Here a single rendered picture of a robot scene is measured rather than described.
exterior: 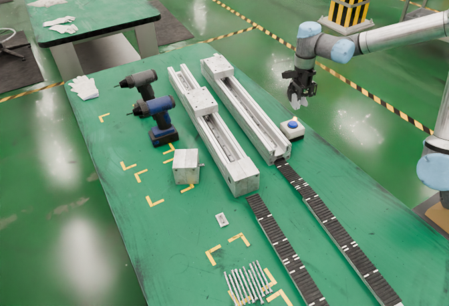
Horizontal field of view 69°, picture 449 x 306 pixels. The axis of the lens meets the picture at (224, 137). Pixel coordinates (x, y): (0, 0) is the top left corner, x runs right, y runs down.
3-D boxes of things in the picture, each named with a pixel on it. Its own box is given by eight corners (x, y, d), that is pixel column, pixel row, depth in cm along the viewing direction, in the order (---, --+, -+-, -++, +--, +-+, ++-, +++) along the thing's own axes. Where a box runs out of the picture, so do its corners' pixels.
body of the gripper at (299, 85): (298, 101, 124) (303, 74, 116) (286, 90, 130) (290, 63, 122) (316, 97, 126) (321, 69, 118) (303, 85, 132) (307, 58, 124)
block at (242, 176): (264, 187, 125) (265, 170, 119) (234, 198, 122) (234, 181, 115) (254, 171, 131) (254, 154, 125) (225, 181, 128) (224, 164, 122)
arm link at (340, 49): (362, 41, 109) (332, 32, 115) (350, 41, 101) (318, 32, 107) (353, 63, 113) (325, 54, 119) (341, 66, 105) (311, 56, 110)
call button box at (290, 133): (303, 138, 145) (305, 127, 140) (284, 145, 142) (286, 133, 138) (294, 127, 150) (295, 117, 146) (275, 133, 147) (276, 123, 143)
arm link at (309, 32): (316, 32, 106) (293, 25, 110) (311, 62, 113) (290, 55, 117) (328, 24, 110) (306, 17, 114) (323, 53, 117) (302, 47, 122)
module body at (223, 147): (248, 173, 131) (248, 158, 125) (225, 181, 128) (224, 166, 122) (186, 77, 186) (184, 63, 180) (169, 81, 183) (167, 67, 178)
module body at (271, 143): (289, 158, 136) (291, 143, 130) (268, 166, 133) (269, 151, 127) (217, 69, 191) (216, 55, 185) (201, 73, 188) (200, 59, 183)
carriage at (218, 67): (234, 79, 172) (234, 68, 167) (214, 84, 169) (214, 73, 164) (222, 65, 183) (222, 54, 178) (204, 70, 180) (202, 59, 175)
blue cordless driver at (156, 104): (182, 139, 147) (175, 99, 132) (138, 154, 141) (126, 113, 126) (176, 129, 152) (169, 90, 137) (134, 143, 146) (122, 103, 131)
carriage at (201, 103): (218, 116, 149) (218, 103, 145) (196, 122, 146) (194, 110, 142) (206, 97, 160) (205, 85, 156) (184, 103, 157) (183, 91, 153)
